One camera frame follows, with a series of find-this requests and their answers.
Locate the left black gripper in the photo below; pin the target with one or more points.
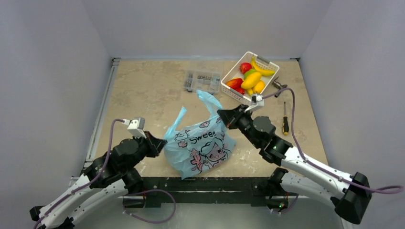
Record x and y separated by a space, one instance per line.
155 144

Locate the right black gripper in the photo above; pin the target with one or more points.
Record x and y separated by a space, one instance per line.
236 115

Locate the light blue plastic bag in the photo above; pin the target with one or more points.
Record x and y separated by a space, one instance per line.
198 148

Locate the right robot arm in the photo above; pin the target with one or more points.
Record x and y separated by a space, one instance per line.
350 194

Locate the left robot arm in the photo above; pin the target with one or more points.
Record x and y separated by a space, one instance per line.
116 168

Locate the red fake strawberry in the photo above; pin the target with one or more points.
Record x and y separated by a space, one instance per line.
240 90

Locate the red orange fake mango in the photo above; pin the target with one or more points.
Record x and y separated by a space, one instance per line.
234 83

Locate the large yellow fake mango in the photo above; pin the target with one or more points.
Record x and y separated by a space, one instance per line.
251 80

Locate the small yellow fake mango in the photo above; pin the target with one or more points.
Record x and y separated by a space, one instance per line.
259 87

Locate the green fake mango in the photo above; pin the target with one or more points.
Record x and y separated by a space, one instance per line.
246 74

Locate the red fake apple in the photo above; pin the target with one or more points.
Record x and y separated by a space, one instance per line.
245 67

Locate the clear plastic screw box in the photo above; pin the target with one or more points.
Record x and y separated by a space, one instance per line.
202 80

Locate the black yellow screwdriver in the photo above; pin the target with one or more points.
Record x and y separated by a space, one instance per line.
285 126

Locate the grey metal tool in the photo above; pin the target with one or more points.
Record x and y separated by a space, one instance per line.
279 86

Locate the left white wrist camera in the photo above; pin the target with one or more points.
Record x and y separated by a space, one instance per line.
136 127

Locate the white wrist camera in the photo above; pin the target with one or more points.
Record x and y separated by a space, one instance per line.
136 127
257 102

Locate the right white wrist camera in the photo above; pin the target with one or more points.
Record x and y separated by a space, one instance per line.
257 102

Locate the black metal base rail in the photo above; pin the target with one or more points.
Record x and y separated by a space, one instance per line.
255 191

